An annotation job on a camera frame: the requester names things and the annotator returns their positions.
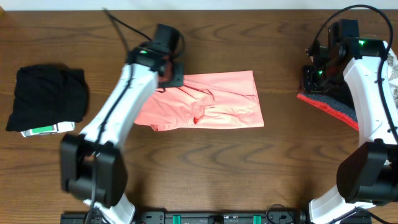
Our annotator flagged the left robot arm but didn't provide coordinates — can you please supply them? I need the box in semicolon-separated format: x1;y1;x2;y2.
60;24;185;223

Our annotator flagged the fern print white cloth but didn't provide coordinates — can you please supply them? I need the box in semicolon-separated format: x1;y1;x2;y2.
387;49;398;108

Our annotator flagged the folded black garment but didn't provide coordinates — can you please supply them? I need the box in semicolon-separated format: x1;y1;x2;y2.
6;64;89;132

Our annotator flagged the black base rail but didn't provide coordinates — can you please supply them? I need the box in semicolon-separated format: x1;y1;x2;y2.
60;210;372;224

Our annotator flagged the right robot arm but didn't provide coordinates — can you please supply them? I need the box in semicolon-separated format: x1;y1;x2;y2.
298;19;397;223

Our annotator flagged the black shorts red waistband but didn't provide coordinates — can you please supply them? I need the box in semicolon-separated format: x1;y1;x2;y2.
297;88;359;131

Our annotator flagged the coral pink t-shirt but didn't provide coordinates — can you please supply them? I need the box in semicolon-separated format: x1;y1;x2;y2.
135;70;264;131

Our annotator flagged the white green card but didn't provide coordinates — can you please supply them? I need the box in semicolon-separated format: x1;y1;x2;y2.
21;121;75;138

